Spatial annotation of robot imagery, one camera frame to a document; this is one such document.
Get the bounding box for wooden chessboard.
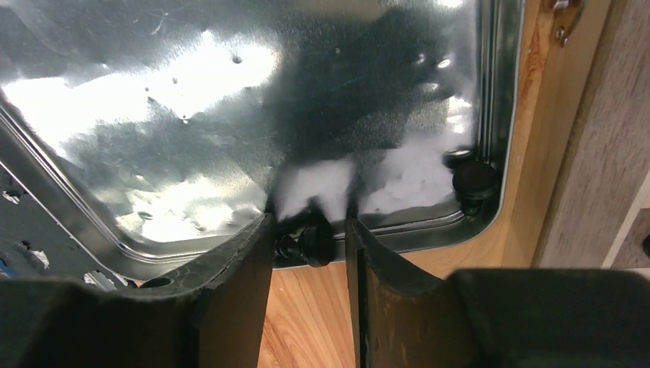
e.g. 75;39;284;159
530;0;650;270

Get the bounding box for black pawn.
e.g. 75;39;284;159
276;222;336;268

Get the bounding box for black pawn tray corner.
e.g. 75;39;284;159
451;161;500;216

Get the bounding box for silver tray black pieces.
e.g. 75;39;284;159
1;1;526;281

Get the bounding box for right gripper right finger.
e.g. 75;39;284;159
345;218;649;367

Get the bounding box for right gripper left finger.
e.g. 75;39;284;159
1;214;275;367

